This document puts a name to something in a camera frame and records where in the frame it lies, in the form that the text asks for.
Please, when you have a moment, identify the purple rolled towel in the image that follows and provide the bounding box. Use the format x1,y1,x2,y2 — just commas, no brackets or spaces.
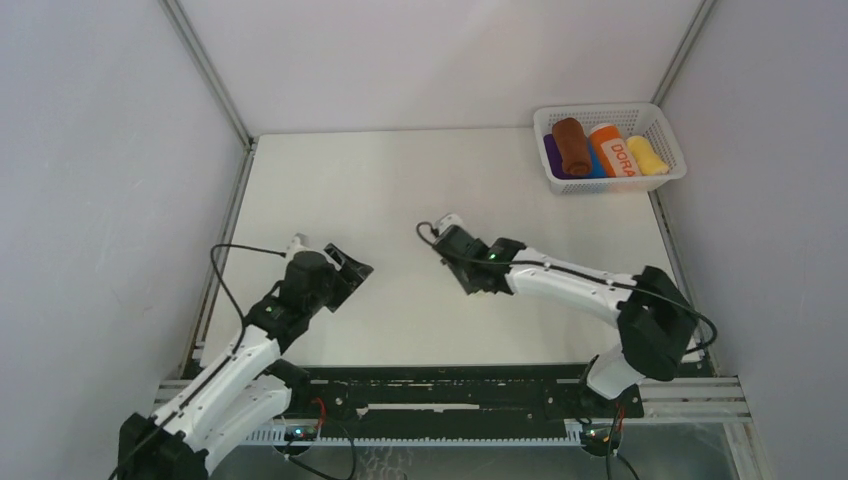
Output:
543,134,577,180

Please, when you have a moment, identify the blue rolled towel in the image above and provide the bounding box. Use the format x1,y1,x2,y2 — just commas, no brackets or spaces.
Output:
586,142,607,179

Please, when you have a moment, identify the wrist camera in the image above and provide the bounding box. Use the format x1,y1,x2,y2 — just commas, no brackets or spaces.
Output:
433,213,464,236
284,233,310,260

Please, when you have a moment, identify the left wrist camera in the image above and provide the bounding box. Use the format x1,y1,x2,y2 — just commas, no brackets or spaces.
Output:
284,233,310,260

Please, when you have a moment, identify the white slotted cable duct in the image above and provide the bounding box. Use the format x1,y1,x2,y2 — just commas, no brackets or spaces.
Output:
241,422,610,447

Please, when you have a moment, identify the controller board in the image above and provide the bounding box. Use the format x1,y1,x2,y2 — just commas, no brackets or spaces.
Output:
284,426,319,443
581,427,620,444

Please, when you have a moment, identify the white plastic basket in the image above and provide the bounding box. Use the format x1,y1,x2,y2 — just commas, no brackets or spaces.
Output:
533,103,687,194

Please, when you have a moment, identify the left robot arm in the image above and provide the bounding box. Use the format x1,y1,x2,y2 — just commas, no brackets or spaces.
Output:
110,235,373,479

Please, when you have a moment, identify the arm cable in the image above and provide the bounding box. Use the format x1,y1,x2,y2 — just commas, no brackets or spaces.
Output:
109,243,359,480
415,220,719,480

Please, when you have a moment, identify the left controller board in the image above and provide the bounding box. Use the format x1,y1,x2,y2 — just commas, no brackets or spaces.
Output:
284,426,319,443

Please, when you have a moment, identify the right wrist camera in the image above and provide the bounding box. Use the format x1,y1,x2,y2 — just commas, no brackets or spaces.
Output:
433,213,464,236

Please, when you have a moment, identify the orange rolled towel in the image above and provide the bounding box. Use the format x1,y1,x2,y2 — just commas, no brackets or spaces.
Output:
588,123,641,178

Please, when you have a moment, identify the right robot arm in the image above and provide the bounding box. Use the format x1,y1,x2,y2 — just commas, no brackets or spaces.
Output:
415,215,718,416

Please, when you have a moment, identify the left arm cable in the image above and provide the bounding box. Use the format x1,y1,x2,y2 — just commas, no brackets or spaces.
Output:
109,243,359,480

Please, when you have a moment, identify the yellow rolled towel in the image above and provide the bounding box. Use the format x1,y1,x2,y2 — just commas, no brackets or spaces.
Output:
626,136,670,176

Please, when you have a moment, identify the right controller board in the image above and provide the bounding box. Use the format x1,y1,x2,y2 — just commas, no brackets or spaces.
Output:
581,427,620,444

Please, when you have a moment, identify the brown towel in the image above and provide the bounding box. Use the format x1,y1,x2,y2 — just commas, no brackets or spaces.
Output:
551,117,592,178

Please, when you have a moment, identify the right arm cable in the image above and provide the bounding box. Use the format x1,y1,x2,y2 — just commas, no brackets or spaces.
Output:
415,220,719,480

